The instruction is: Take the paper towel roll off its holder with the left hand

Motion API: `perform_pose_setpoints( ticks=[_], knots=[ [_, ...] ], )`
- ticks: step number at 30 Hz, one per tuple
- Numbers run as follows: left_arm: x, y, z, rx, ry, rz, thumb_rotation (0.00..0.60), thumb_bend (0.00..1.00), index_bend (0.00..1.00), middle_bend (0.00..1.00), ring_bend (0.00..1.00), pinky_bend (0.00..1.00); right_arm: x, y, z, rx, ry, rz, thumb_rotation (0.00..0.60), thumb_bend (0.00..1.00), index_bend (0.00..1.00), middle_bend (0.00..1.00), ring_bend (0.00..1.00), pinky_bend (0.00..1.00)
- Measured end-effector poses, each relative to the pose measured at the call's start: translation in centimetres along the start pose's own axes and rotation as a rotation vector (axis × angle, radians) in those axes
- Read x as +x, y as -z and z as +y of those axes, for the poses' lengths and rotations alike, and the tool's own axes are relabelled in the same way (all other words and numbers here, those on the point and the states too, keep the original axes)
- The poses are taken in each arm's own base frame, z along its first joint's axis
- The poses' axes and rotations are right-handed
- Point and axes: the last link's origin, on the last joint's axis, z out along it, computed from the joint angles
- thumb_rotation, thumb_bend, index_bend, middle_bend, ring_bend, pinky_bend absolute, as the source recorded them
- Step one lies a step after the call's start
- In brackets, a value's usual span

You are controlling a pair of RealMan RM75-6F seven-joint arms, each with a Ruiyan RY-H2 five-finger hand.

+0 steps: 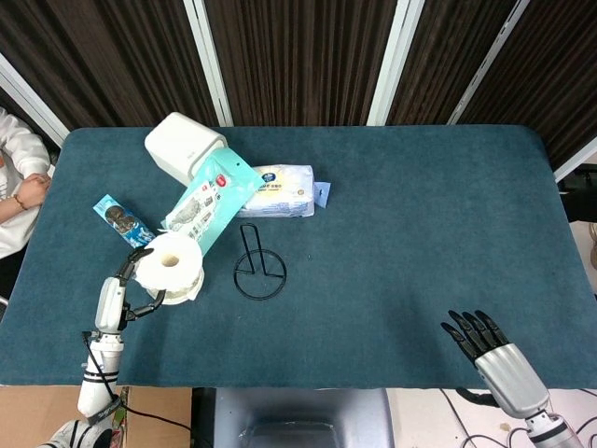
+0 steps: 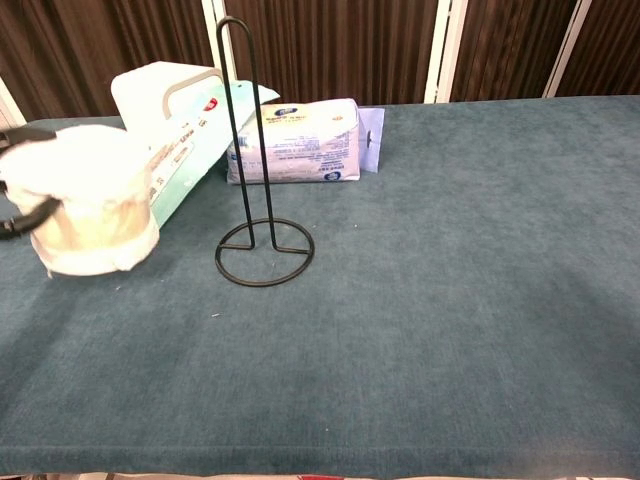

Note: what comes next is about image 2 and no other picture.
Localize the robot left hand black fingers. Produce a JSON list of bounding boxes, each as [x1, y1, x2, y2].
[[0, 127, 61, 241]]

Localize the teal wet wipes pack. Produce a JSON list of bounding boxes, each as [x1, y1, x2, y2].
[[144, 82, 281, 226]]

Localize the black wire paper towel holder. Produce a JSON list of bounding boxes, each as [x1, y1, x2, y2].
[[214, 16, 316, 288]]

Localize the white partition post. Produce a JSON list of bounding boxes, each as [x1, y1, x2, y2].
[[0, 77, 27, 127], [201, 0, 240, 82], [542, 0, 595, 99], [423, 0, 469, 105]]

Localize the white paper towel roll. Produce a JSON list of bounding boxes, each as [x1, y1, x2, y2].
[[0, 124, 161, 277]]

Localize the white tissue pack blue logo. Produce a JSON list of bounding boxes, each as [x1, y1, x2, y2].
[[225, 98, 386, 185]]

